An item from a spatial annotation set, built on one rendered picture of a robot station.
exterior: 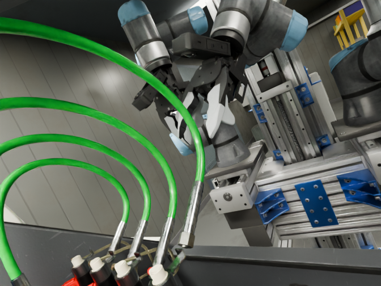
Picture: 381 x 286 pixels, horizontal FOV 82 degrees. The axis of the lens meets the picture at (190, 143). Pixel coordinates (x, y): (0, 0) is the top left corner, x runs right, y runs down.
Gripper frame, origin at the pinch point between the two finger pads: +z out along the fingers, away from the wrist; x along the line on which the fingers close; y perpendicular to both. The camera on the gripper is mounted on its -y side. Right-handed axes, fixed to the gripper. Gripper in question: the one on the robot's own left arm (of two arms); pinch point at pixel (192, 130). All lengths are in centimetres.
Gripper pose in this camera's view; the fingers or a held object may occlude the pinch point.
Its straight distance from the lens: 37.9
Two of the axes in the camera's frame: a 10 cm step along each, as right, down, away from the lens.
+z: -2.7, 9.3, -2.4
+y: 7.0, 3.6, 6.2
